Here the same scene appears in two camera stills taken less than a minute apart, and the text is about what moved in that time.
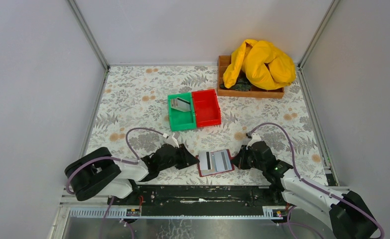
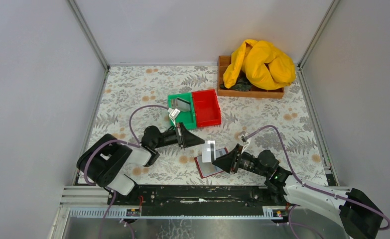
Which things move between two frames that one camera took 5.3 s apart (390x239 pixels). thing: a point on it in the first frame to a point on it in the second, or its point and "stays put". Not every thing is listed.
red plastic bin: (207, 110) stays put
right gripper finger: (239, 160) to (225, 162)
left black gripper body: (180, 157) to (180, 136)
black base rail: (198, 200) stays put
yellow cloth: (268, 68) stays put
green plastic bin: (181, 120) stays put
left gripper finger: (187, 159) to (190, 140)
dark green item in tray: (242, 84) stays put
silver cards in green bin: (181, 104) stays put
